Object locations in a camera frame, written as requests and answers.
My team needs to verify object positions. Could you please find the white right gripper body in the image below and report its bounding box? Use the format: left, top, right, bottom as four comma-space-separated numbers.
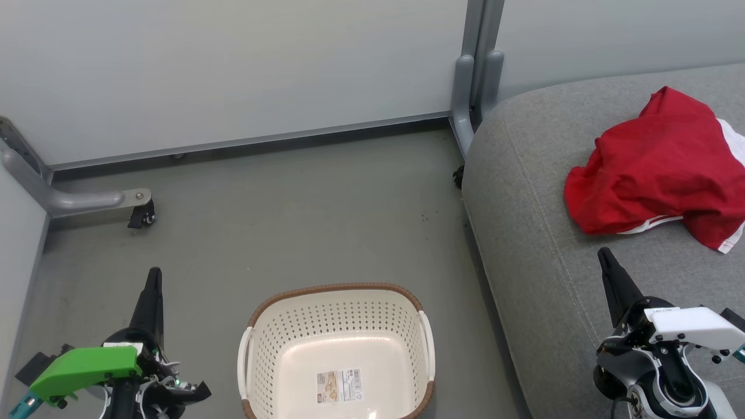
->
602, 297, 745, 354

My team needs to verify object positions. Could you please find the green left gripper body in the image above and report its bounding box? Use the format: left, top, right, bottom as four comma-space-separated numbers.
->
29, 329, 211, 419

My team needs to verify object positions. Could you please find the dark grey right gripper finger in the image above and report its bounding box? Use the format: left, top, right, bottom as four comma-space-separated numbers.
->
598, 247, 644, 328

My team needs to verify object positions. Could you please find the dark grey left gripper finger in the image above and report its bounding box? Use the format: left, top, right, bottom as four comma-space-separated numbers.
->
129, 268, 165, 350

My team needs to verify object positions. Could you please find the red and white garment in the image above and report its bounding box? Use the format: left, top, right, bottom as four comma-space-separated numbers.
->
563, 86, 745, 254

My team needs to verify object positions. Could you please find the cream perforated laundry basket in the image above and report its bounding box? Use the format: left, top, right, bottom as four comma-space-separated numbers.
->
237, 283, 436, 419

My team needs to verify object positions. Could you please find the printed basket label sticker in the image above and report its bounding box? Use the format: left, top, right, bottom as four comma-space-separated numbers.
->
316, 368, 364, 404

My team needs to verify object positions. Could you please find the grey fabric sofa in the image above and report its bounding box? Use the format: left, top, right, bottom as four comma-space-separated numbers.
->
462, 63, 745, 419

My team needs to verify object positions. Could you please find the grey curved partition foot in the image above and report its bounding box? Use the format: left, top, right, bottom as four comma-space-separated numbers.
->
0, 116, 153, 219

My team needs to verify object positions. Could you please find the grey partition base rail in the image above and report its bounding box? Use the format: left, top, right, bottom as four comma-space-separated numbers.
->
49, 111, 455, 172

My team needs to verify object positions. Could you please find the grey partition post with feet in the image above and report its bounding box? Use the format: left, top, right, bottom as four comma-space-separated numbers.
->
451, 0, 505, 158

